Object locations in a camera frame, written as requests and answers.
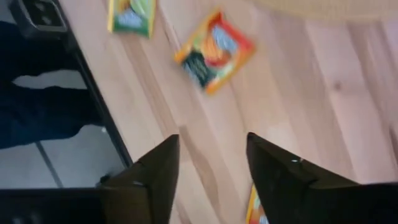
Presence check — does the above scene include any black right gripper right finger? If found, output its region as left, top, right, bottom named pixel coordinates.
left=247, top=132, right=360, bottom=224

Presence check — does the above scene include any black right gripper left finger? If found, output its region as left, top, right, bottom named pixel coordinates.
left=99, top=134, right=180, bottom=224

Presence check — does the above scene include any green lemon lime tea bag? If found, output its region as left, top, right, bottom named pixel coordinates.
left=107, top=0, right=157, bottom=39

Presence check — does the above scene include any person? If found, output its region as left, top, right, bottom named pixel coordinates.
left=0, top=20, right=105, bottom=150

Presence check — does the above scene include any round woven straw placemat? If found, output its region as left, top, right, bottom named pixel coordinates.
left=254, top=0, right=398, bottom=19

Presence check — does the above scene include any black aluminium table frame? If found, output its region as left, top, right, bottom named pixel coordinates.
left=9, top=0, right=135, bottom=187

